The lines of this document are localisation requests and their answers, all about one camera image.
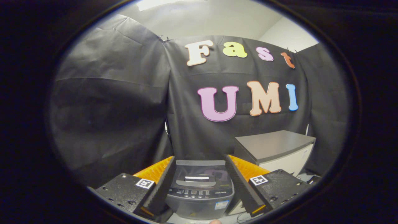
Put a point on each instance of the cream cabinet with grey top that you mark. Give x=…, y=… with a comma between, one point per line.
x=273, y=144

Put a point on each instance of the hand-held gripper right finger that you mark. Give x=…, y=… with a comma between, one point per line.
x=241, y=183

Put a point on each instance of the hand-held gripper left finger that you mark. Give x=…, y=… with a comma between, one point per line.
x=161, y=183

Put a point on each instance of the black backdrop cloth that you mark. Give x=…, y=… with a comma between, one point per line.
x=118, y=99

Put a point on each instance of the grey washing machine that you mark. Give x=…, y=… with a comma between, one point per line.
x=199, y=205

